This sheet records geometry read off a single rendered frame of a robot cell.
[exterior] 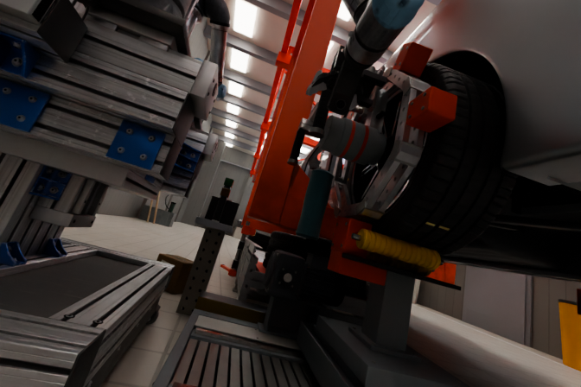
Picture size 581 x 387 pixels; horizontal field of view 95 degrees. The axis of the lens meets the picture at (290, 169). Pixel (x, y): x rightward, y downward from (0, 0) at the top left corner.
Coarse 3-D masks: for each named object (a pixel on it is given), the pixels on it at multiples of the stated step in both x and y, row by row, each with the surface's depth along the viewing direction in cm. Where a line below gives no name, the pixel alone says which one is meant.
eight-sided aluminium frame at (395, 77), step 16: (400, 80) 82; (416, 80) 75; (416, 96) 76; (400, 112) 75; (400, 128) 72; (416, 128) 73; (400, 144) 69; (416, 144) 70; (336, 160) 122; (400, 160) 70; (416, 160) 70; (336, 176) 118; (384, 176) 73; (400, 176) 73; (336, 192) 109; (368, 192) 79; (384, 192) 79; (336, 208) 101; (352, 208) 87; (368, 208) 78; (384, 208) 78
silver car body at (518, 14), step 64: (448, 0) 114; (512, 0) 77; (576, 0) 58; (384, 64) 172; (512, 64) 70; (576, 64) 54; (512, 128) 64; (576, 128) 51; (448, 256) 285; (512, 256) 189; (576, 256) 186
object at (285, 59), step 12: (300, 0) 343; (312, 0) 289; (288, 24) 386; (288, 36) 408; (300, 36) 343; (288, 48) 447; (276, 60) 441; (288, 60) 442; (276, 72) 501; (288, 72) 419; (324, 72) 451; (276, 84) 539; (276, 96) 756; (276, 108) 544; (264, 120) 720; (264, 132) 802; (264, 144) 772; (312, 144) 743; (252, 168) 1273
